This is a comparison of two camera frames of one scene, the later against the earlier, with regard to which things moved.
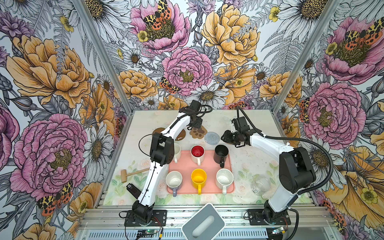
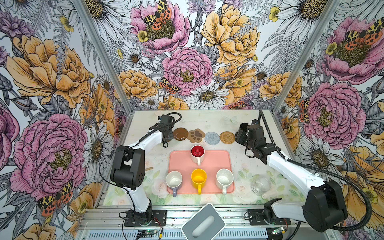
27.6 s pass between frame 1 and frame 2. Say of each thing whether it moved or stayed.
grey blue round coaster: stayed
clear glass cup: stayed
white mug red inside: stayed
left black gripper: moved
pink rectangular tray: stayed
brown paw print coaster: moved
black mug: moved
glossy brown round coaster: stayed
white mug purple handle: stayed
